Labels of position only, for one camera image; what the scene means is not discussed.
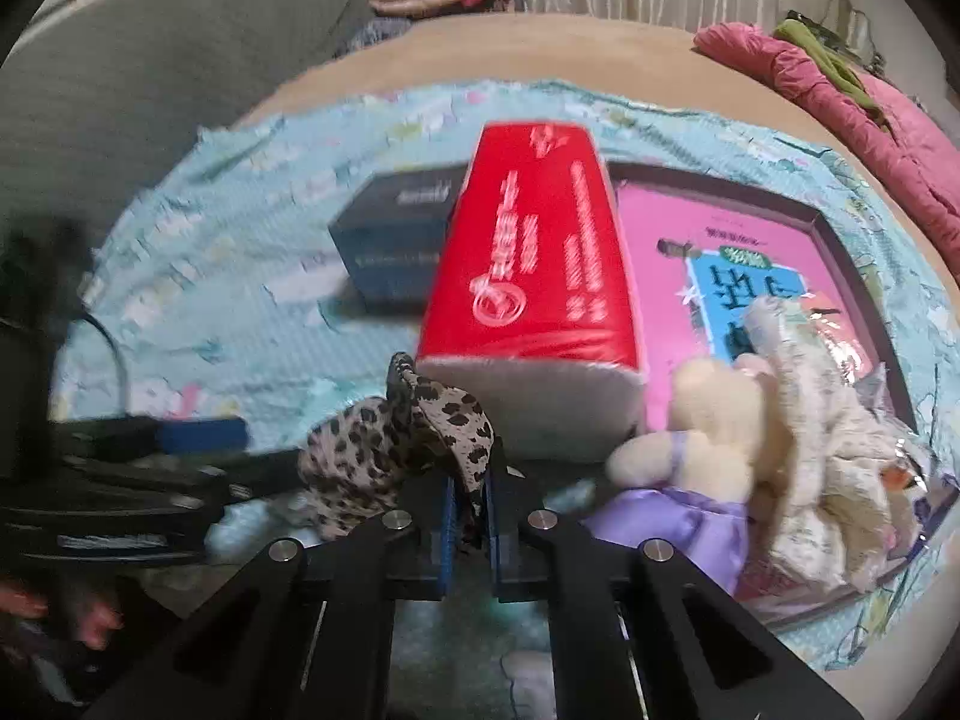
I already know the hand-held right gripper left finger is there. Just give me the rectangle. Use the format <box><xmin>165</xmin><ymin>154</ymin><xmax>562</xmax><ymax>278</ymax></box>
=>
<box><xmin>82</xmin><ymin>469</ymin><xmax>460</xmax><ymax>720</ymax></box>

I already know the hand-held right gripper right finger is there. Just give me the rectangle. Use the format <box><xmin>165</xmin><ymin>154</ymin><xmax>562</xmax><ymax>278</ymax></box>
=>
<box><xmin>482</xmin><ymin>442</ymin><xmax>863</xmax><ymax>720</ymax></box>

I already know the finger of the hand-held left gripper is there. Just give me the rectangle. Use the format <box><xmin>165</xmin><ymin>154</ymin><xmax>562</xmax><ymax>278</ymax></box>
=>
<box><xmin>56</xmin><ymin>412</ymin><xmax>252</xmax><ymax>458</ymax></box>
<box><xmin>0</xmin><ymin>451</ymin><xmax>301</xmax><ymax>567</ymax></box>

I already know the leopard print cloth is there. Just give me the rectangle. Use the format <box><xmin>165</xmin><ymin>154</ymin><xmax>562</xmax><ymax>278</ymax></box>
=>
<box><xmin>298</xmin><ymin>351</ymin><xmax>496</xmax><ymax>541</ymax></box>

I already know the cream teddy bear purple dress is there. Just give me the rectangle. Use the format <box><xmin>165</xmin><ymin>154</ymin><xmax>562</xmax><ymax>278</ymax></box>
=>
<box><xmin>585</xmin><ymin>356</ymin><xmax>758</xmax><ymax>601</ymax></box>

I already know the dark box with pink print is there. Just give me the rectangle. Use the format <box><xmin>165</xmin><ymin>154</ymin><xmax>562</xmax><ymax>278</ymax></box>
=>
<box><xmin>607</xmin><ymin>161</ymin><xmax>938</xmax><ymax>631</ymax></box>

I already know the pale green wipes pack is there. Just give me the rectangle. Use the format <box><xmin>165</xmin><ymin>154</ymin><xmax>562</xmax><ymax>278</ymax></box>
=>
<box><xmin>739</xmin><ymin>294</ymin><xmax>912</xmax><ymax>592</ymax></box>

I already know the person's left hand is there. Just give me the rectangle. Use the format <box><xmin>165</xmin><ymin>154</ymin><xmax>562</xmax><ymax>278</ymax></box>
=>
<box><xmin>0</xmin><ymin>585</ymin><xmax>127</xmax><ymax>652</ymax></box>

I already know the light blue cartoon printed blanket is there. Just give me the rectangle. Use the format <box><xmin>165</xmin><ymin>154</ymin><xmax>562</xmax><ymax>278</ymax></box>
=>
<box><xmin>49</xmin><ymin>82</ymin><xmax>960</xmax><ymax>672</ymax></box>

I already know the grey quilted headboard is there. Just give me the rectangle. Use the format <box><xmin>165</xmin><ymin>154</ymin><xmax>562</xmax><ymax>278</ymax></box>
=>
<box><xmin>0</xmin><ymin>0</ymin><xmax>376</xmax><ymax>241</ymax></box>

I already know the black box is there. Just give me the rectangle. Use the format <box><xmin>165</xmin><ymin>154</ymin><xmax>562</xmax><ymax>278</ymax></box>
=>
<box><xmin>328</xmin><ymin>161</ymin><xmax>470</xmax><ymax>316</ymax></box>

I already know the red tissue pack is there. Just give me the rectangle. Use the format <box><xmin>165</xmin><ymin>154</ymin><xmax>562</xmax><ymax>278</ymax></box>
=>
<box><xmin>415</xmin><ymin>120</ymin><xmax>650</xmax><ymax>462</ymax></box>

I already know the dark floral cloth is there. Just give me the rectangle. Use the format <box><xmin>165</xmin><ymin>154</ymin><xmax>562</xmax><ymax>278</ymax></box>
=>
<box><xmin>349</xmin><ymin>15</ymin><xmax>413</xmax><ymax>53</ymax></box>

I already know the bed with beige sheet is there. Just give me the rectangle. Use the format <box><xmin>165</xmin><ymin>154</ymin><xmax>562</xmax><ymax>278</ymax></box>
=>
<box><xmin>232</xmin><ymin>11</ymin><xmax>960</xmax><ymax>720</ymax></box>

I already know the pink duvet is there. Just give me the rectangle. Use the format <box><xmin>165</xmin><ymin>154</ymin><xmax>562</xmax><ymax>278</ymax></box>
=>
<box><xmin>694</xmin><ymin>22</ymin><xmax>960</xmax><ymax>275</ymax></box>

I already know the green garment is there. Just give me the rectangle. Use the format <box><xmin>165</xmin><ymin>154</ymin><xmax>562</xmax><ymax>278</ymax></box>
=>
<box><xmin>772</xmin><ymin>19</ymin><xmax>890</xmax><ymax>125</ymax></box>

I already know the wavy framed mirror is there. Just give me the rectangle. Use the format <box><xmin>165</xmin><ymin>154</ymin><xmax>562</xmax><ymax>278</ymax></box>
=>
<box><xmin>821</xmin><ymin>0</ymin><xmax>882</xmax><ymax>61</ymax></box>

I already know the black cable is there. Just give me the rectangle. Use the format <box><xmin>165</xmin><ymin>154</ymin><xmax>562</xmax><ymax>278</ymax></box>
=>
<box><xmin>75</xmin><ymin>307</ymin><xmax>132</xmax><ymax>417</ymax></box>

